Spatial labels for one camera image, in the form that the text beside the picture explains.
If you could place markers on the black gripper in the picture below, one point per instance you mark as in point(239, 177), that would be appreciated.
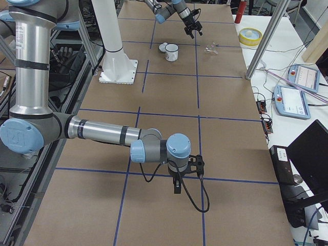
point(189, 21)

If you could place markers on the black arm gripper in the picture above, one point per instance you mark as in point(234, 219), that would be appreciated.
point(175, 176)

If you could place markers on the clear plastic funnel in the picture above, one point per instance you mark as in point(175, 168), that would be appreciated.
point(211, 48)

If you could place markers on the white enamel cup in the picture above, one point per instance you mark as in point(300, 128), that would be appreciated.
point(171, 52)

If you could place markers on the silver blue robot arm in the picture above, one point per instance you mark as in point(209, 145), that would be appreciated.
point(32, 124)
point(162, 13)

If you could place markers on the white cup lid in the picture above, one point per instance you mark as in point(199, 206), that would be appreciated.
point(162, 47)

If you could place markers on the red bottle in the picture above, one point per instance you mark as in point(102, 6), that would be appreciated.
point(240, 11)

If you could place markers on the yellow tape roll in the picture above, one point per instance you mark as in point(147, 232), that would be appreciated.
point(250, 36)

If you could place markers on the lower blue teach pendant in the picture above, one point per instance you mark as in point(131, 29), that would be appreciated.
point(291, 102)

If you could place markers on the blue teach pendant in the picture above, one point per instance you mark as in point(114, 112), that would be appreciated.
point(291, 102)
point(305, 77)

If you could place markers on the upper blue teach pendant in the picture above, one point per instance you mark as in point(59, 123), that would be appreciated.
point(305, 77)

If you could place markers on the black laptop computer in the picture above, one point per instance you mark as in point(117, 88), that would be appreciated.
point(301, 171)

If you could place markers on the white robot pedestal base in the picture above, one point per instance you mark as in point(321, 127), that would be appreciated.
point(117, 67)

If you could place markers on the aluminium frame post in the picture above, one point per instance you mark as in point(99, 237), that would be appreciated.
point(272, 25)

